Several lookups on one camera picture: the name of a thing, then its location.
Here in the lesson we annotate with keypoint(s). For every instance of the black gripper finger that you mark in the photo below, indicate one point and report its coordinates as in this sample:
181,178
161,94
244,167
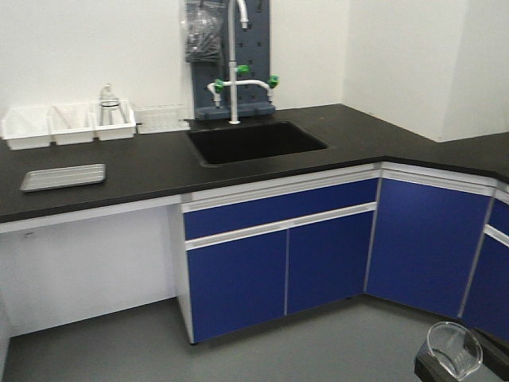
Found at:
428,369
495,349

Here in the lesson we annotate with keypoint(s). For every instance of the plastic bag of pegs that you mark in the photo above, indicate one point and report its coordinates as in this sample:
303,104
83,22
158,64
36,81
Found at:
203,27

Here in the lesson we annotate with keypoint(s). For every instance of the blue corner cabinet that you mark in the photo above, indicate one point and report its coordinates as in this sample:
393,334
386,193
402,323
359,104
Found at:
441,245

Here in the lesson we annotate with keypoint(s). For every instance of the white bin left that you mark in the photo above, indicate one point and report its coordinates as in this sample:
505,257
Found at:
26,128

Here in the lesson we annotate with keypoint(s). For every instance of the round glass flask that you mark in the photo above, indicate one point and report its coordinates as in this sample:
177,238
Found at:
107,98

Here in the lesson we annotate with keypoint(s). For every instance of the white bin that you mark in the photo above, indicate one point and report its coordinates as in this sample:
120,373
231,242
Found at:
26,128
71,123
125,126

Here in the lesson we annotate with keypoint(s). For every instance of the white bin middle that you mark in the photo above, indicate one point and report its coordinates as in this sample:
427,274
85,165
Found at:
71,123

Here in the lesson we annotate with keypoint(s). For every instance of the white bin right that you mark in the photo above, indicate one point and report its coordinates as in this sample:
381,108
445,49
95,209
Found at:
125,126

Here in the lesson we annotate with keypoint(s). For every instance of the grey pegboard drying rack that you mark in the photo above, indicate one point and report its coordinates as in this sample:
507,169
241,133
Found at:
252,49

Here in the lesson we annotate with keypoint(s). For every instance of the clear glass beaker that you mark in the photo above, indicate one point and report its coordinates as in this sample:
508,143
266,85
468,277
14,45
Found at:
455,348

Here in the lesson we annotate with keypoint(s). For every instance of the white lab faucet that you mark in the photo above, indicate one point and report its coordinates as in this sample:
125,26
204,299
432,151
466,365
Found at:
218,86

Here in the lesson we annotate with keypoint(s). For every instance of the white test tube rack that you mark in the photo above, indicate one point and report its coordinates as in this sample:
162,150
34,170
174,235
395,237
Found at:
161,118

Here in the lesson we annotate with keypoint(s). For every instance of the black wire tripod stand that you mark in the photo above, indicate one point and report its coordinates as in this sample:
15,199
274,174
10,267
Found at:
108,113

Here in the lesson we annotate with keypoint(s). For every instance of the black lab sink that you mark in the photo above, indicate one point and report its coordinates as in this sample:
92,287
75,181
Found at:
256,141

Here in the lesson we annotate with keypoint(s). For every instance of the silver metal tray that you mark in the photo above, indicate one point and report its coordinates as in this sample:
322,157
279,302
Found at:
63,177

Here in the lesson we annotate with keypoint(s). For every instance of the blue and white cabinet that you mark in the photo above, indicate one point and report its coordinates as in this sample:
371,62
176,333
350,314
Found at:
249,254

